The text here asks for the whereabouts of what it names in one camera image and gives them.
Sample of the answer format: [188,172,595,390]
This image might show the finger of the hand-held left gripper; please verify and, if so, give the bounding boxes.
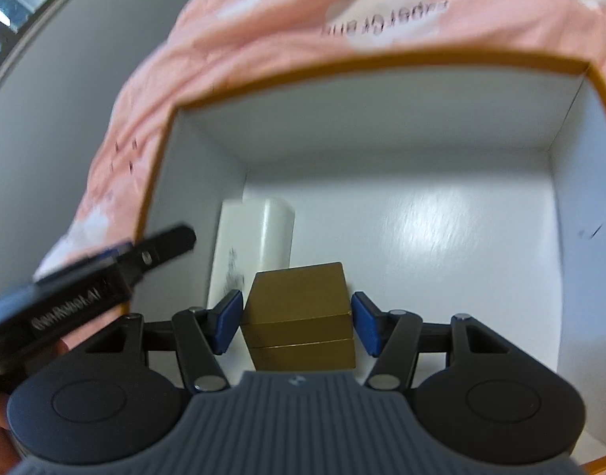
[34,240,134,286]
[129,224,198,284]

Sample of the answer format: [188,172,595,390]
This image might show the orange cardboard box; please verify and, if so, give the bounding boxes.
[133,49,606,475]

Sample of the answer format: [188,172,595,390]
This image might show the pink printed blanket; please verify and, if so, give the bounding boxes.
[33,0,606,354]

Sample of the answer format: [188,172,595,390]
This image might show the white flat box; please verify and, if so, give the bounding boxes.
[206,197,297,312]

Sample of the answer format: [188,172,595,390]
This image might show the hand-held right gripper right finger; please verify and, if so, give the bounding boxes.
[350,291,513,393]

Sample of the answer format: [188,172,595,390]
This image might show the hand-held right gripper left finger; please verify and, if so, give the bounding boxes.
[85,289,245,393]

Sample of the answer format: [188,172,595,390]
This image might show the small gold box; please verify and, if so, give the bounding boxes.
[240,261,357,373]

